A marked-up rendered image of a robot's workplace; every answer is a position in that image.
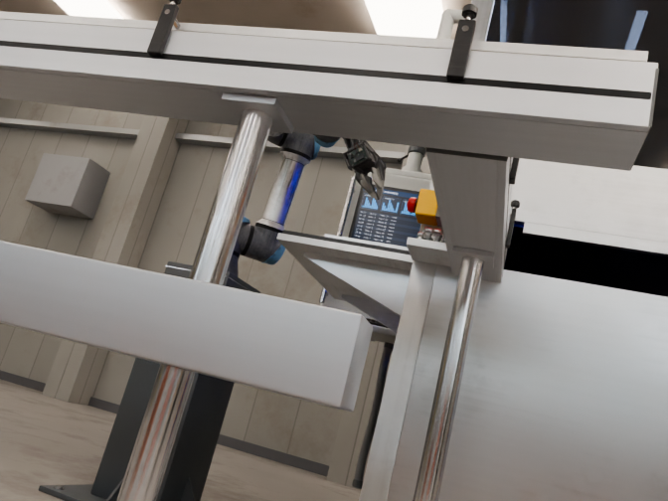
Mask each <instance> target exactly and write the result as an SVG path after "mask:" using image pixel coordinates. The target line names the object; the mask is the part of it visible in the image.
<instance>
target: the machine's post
mask: <svg viewBox="0 0 668 501"><path fill-rule="evenodd" d="M494 2H495V0H471V4H473V5H475V6H476V7H477V8H478V12H477V16H476V18H475V19H473V20H475V21H476V27H475V32H474V36H473V41H485V42H486V40H487V35H488V30H489V25H490V21H491V16H492V11H493V7H494ZM425 227H428V228H432V231H433V229H440V230H441V232H442V227H439V226H432V225H426V224H421V225H420V230H419V231H420V232H424V228H425ZM436 267H437V264H433V263H427V262H421V261H416V260H413V264H412V269H411V273H410V278H409V282H408V286H407V291H406V295H405V300H404V304H403V309H402V313H401V317H400V322H399V326H398V331H397V335H396V340H395V344H394V349H393V353H392V357H391V362H390V366H389V371H388V375H387V379H386V383H385V387H384V392H383V396H382V401H381V405H380V410H379V414H378V418H377V423H376V427H375V432H374V436H373V441H372V445H371V450H370V454H369V458H368V463H367V467H366V472H365V476H364V481H363V485H362V489H361V494H360V498H359V501H387V498H388V493H389V489H390V484H391V479H392V475H393V470H394V465H395V461H396V456H397V451H398V447H399V442H400V437H401V433H402V428H403V423H404V419H405V414H406V409H407V405H408V400H409V395H410V391H411V386H412V381H413V377H414V372H415V367H416V363H417V358H418V350H419V345H420V340H421V336H422V331H423V326H424V322H425V318H426V313H427V309H428V304H429V299H430V295H431V290H432V285H433V281H434V276H435V271H436Z"/></svg>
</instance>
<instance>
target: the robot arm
mask: <svg viewBox="0 0 668 501"><path fill-rule="evenodd" d="M340 138H341V137H333V136H325V135H316V134H307V133H299V132H292V133H283V132H274V131H271V132H270V133H269V136H268V139H267V140H268V141H269V142H271V143H273V144H275V145H277V146H279V147H281V151H280V154H281V156H282V161H281V163H280V166H279V169H278V172H277V175H276V178H275V181H274V184H273V187H272V190H271V192H270V195H269V198H268V201H267V204H266V207H265V210H264V213H263V216H262V219H261V220H259V221H257V222H256V223H255V226H252V225H250V223H251V222H250V220H249V219H248V218H246V217H244V219H243V222H242V225H241V228H240V232H239V235H238V238H237V241H236V245H235V248H234V251H233V254H232V258H231V261H230V264H229V267H228V271H229V272H231V273H232V274H234V275H235V276H237V277H239V270H238V260H239V257H240V255H243V256H246V257H249V258H252V259H255V260H258V261H260V262H262V263H267V264H276V263H277V262H278V261H279V260H280V258H281V257H282V255H283V253H284V251H285V247H284V246H283V245H282V244H281V243H280V242H279V241H278V240H277V239H276V238H277V235H278V233H281V234H282V232H283V230H285V228H284V224H285V221H286V218H287V215H288V212H289V209H290V206H291V203H292V200H293V197H294V194H295V191H296V189H297V186H298V183H299V180H300V177H301V174H302V171H303V168H304V166H305V165H307V164H309V163H310V160H314V159H315V158H316V157H317V155H318V152H319V149H320V146H322V147H325V148H329V147H332V146H333V145H334V144H335V143H336V142H337V141H338V140H339V139H340ZM343 140H344V142H345V144H346V146H347V149H348V151H346V152H344V153H343V155H344V158H345V161H346V164H347V167H348V169H349V170H351V171H353V170H352V168H353V169H354V170H355V171H354V172H355V178H356V180H357V182H358V183H359V184H360V185H361V186H362V187H363V188H364V190H365V191H366V192H367V193H368V194H369V195H370V196H371V197H372V198H374V199H376V200H380V199H381V197H382V194H383V191H384V184H385V175H386V169H387V167H386V163H385V162H384V161H383V160H382V158H381V157H380V156H379V155H378V153H376V151H375V150H374V149H373V148H372V147H371V146H370V144H369V143H368V142H367V141H366V140H359V139H351V138H343ZM347 160H348V162H349V165H350V166H349V165H348V162H347ZM370 172H372V178H371V177H369V176H367V175H368V173H370ZM372 179H373V181H374V182H375V186H376V188H377V193H376V190H375V188H374V187H373V184H372V182H373V181H372Z"/></svg>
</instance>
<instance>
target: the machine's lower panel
mask: <svg viewBox="0 0 668 501"><path fill-rule="evenodd" d="M457 280H458V275H454V274H452V272H451V267H450V266H445V265H439V264H438V265H437V267H436V271H435V276H434V281H433V285H432V290H431V295H430V299H429V304H428V309H427V313H426V318H425V322H424V326H423V331H422V336H421V340H420V345H419V350H418V354H417V363H416V367H415V372H414V377H413V381H412V386H411V391H410V395H409V400H408V405H407V409H406V414H405V419H404V423H403V428H402V433H401V437H400V442H399V447H398V451H397V456H396V461H395V465H394V470H393V475H392V479H391V484H390V489H389V493H388V498H387V501H413V500H414V495H415V490H416V485H417V480H418V471H419V466H420V461H421V456H422V451H423V447H424V442H425V437H426V432H427V427H428V422H429V417H430V412H431V407H432V402H433V397H434V393H435V388H436V383H437V378H438V373H439V368H440V363H441V358H442V353H443V348H444V343H445V339H446V334H447V329H448V324H449V319H450V314H451V309H452V304H453V299H454V294H455V289H456V285H457ZM438 501H668V297H666V296H660V295H654V294H648V293H642V292H636V291H630V290H624V289H618V288H612V287H606V286H601V285H595V284H589V283H583V282H577V281H571V280H565V279H559V278H553V277H547V276H541V275H536V274H531V273H525V272H519V271H513V270H507V269H504V271H503V276H502V282H501V283H500V282H493V281H487V280H482V279H481V282H480V287H479V292H478V297H477V302H476V308H475V313H474V318H473V323H472V328H471V333H470V339H469V344H468V349H467V354H466V359H465V365H464V370H463V375H462V380H461V385H460V390H459V396H458V401H457V406H456V411H455V416H454V421H453V427H452V432H451V437H450V442H449V447H448V452H447V458H446V462H445V467H444V472H443V477H442V482H441V488H440V493H439V498H438Z"/></svg>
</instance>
